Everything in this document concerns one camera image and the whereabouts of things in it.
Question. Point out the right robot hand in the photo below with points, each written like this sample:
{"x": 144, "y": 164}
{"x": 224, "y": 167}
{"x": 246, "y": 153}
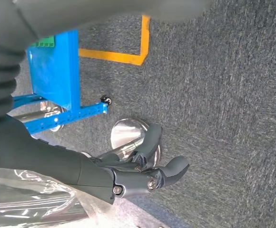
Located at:
{"x": 45, "y": 163}

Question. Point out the blue metal shelf rack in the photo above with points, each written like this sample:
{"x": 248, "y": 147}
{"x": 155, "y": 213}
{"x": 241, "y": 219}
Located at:
{"x": 52, "y": 69}

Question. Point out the green plastic crate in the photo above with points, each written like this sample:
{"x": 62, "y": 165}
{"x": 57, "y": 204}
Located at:
{"x": 42, "y": 41}

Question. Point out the chrome stanchion post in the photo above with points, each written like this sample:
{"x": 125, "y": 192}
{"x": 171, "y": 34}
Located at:
{"x": 125, "y": 132}
{"x": 52, "y": 110}

